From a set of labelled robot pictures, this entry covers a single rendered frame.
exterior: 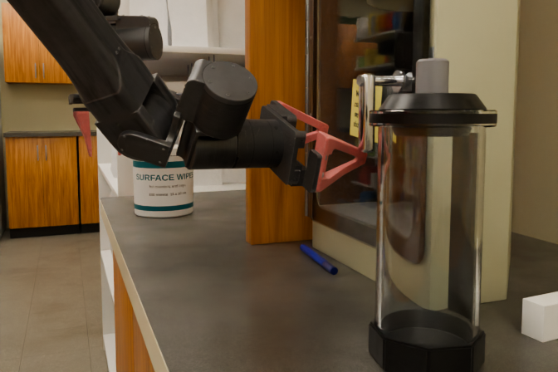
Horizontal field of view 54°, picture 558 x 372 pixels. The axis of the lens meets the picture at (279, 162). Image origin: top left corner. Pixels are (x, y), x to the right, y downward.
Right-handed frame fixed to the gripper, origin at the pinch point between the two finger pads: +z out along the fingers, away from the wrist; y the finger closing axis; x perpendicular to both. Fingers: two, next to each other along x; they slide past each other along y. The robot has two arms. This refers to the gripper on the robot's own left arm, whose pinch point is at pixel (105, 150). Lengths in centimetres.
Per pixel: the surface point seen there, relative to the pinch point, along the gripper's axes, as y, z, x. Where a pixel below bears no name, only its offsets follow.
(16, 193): -35, 49, 460
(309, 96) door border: 30.2, -7.8, -15.2
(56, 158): 1, 19, 458
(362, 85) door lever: 24.3, -7.4, -40.9
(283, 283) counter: 18.9, 17.5, -29.1
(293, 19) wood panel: 30.4, -21.0, -9.5
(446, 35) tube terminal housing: 32, -12, -46
